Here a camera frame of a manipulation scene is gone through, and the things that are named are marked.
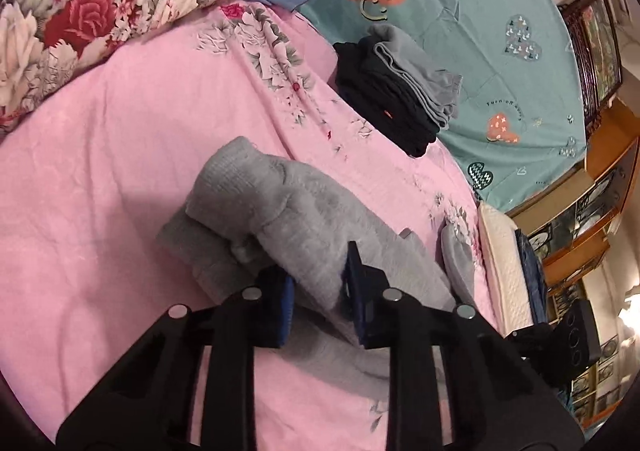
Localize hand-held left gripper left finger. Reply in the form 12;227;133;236
55;267;296;451

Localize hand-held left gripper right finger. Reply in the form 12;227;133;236
342;241;586;451

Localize grey fleece pants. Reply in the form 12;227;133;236
155;135;477;394

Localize folded black pants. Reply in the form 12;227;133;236
332;38;442;158

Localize folded grey-blue pants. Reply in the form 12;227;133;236
372;25;464;133

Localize dark blue cloth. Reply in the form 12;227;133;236
515;228;552;328

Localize white mattress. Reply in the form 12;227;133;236
477;201;537;338

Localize wooden display cabinet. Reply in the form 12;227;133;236
505;96;640;432

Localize pink floral blanket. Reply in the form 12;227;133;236
0;1;501;451

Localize teal heart print sheet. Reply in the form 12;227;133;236
294;0;589;218

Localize dark framed picture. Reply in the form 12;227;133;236
559;0;624;133

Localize floral red pillow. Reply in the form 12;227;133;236
0;0;286;134

